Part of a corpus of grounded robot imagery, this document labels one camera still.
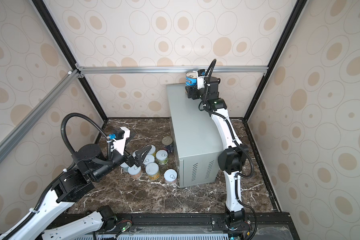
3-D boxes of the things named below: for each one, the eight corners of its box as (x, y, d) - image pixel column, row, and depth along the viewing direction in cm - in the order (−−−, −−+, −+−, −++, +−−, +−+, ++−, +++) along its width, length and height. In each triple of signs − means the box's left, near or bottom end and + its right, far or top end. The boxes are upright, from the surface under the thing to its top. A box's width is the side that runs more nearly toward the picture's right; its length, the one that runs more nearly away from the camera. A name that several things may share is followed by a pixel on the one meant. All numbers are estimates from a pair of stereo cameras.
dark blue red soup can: (162, 153, 101) (161, 145, 93) (163, 145, 106) (162, 136, 98) (173, 153, 101) (172, 145, 93) (173, 145, 106) (173, 136, 98)
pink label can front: (164, 185, 88) (163, 181, 83) (165, 173, 93) (164, 168, 88) (177, 185, 88) (177, 181, 83) (177, 173, 93) (177, 168, 88)
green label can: (156, 164, 96) (155, 160, 91) (157, 154, 101) (156, 149, 96) (167, 164, 96) (167, 160, 91) (168, 154, 101) (167, 149, 96)
